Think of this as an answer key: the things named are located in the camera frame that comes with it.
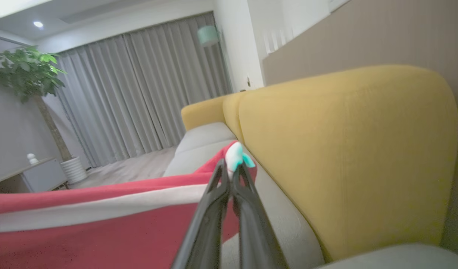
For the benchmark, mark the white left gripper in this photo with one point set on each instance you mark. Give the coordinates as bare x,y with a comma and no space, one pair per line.
234,155

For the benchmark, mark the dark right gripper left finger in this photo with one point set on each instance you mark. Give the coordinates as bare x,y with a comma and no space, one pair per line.
206,231

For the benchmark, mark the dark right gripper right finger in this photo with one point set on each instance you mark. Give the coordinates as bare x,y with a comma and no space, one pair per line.
255,235

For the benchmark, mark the red shorts with white stripe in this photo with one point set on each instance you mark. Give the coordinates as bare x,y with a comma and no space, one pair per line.
102,231

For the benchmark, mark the large grey sofa seat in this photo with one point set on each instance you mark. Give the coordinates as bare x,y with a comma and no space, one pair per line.
284,220

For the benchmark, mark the small grey sofa seat cushion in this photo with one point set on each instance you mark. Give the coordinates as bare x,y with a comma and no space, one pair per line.
204,136

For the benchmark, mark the yellow sofa backrest cushion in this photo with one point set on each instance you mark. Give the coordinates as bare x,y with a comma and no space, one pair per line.
232,116
344,157
202,114

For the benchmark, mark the grey pleated curtain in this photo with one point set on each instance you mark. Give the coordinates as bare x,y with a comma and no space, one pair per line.
139,93

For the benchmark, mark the teal lamp shade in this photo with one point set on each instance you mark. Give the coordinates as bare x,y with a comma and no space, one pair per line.
208,36

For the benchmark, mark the white slatted railing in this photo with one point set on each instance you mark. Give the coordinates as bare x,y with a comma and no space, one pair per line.
277,41

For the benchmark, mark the white ribbed plant pot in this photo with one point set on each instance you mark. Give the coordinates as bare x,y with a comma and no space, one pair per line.
74,170

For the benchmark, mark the grey low cabinet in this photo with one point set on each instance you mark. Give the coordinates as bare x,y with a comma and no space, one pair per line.
42,175

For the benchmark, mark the small white figurine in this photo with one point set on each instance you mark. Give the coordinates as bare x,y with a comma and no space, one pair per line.
32,159

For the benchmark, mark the green potted tree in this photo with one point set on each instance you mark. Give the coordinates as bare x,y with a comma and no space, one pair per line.
27,71

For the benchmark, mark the round recessed ceiling spotlight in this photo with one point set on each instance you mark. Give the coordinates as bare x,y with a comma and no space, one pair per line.
38,24

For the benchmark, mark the bright ceiling light panel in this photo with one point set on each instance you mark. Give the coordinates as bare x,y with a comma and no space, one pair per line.
8,6

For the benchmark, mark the wall socket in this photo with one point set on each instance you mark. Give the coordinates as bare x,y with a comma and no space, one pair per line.
248,82

